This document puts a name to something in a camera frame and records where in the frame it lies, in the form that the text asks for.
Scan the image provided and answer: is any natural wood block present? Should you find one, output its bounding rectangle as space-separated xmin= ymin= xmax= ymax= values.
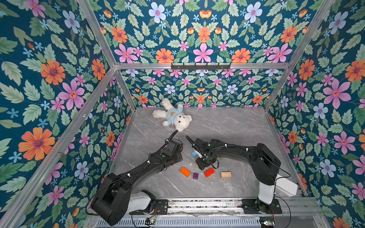
xmin=221 ymin=172 xmax=232 ymax=179

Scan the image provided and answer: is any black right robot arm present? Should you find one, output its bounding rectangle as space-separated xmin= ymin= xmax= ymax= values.
xmin=186 ymin=136 xmax=297 ymax=214

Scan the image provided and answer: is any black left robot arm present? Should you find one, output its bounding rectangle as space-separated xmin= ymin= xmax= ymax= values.
xmin=90 ymin=130 xmax=183 ymax=226

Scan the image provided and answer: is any red block lower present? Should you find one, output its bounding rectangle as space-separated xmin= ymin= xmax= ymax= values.
xmin=204 ymin=168 xmax=215 ymax=178

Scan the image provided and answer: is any orange block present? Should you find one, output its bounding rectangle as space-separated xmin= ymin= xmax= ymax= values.
xmin=180 ymin=167 xmax=191 ymax=178

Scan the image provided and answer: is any purple cube block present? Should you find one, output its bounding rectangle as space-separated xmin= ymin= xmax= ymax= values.
xmin=193 ymin=173 xmax=199 ymax=180

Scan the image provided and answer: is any white teddy bear blue shirt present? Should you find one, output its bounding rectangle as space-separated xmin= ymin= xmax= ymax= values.
xmin=153 ymin=98 xmax=193 ymax=132

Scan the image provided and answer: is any left small circuit board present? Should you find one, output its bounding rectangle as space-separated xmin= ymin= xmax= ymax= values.
xmin=144 ymin=218 xmax=156 ymax=226

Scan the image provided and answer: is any small circuit board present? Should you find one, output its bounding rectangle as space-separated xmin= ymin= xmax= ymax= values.
xmin=259 ymin=218 xmax=275 ymax=228
xmin=144 ymin=218 xmax=156 ymax=226

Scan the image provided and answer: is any right small circuit board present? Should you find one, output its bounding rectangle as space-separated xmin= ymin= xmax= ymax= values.
xmin=259 ymin=218 xmax=275 ymax=228

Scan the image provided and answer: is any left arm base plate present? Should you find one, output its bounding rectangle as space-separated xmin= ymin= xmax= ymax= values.
xmin=129 ymin=199 xmax=169 ymax=216

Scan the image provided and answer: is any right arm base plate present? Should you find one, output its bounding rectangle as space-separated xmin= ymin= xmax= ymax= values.
xmin=241 ymin=199 xmax=282 ymax=214

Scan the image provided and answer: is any white vented cable duct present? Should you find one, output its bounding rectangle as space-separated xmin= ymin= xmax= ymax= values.
xmin=113 ymin=217 xmax=261 ymax=228

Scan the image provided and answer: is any black hook rail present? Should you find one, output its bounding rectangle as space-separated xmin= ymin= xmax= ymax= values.
xmin=171 ymin=63 xmax=231 ymax=71

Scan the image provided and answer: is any aluminium front rail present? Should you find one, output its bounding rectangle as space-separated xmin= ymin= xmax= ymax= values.
xmin=156 ymin=196 xmax=324 ymax=218

